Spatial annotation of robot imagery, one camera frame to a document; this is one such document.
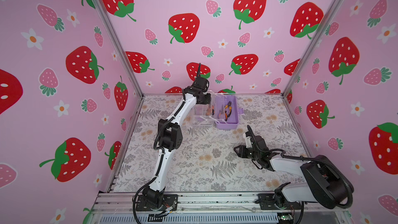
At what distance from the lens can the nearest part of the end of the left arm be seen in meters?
0.74

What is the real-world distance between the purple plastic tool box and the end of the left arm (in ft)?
0.52

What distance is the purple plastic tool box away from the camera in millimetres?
992
